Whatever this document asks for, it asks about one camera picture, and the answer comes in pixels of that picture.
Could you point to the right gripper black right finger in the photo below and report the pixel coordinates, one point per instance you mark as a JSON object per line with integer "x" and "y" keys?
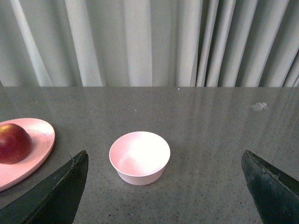
{"x": 275, "y": 193}

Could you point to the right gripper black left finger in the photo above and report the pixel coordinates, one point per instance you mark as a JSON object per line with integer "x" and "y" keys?
{"x": 54, "y": 200}

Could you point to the red apple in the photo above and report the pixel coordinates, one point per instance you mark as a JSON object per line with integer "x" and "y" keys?
{"x": 15, "y": 143}

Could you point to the pink bowl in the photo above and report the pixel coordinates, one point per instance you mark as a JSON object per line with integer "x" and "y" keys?
{"x": 140, "y": 158}

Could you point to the pink plate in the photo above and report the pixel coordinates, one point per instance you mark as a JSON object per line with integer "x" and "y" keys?
{"x": 42, "y": 134}

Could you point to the crumpled clear plastic scrap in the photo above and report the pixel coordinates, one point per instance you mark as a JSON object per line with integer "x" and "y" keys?
{"x": 259, "y": 106}

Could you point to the white pleated curtain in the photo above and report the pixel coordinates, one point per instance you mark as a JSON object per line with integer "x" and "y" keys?
{"x": 189, "y": 43}

